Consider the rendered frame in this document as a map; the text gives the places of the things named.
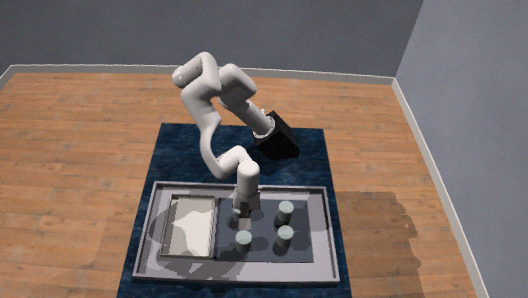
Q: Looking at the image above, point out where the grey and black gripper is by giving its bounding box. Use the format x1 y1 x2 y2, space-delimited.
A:
232 186 261 215

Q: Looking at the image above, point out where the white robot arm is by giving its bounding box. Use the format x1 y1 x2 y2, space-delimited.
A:
172 52 275 199

